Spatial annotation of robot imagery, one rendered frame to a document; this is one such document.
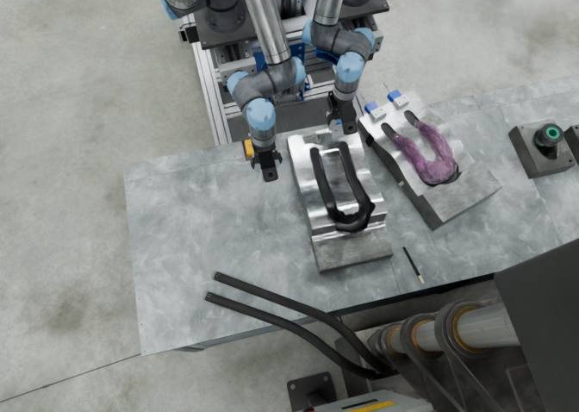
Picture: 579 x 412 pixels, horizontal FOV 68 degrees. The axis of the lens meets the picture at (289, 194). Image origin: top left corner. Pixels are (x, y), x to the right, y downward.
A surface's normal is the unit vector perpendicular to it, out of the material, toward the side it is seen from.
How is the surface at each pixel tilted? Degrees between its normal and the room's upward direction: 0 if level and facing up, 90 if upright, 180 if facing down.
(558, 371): 90
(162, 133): 0
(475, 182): 0
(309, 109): 0
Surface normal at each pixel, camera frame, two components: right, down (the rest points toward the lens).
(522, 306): -0.97, 0.21
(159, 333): 0.00, -0.36
